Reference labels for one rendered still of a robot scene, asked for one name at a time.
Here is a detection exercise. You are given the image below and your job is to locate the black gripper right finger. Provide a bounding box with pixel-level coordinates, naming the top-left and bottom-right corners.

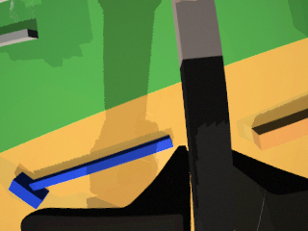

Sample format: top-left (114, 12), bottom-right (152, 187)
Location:
top-left (231, 150), bottom-right (308, 231)

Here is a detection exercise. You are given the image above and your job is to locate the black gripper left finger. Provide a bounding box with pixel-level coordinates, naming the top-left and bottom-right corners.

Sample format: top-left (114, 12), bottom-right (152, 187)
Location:
top-left (20, 145), bottom-right (192, 231)

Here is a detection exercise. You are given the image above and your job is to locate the green putting mat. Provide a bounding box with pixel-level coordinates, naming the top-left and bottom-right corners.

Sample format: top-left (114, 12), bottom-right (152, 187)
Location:
top-left (0, 0), bottom-right (308, 153)

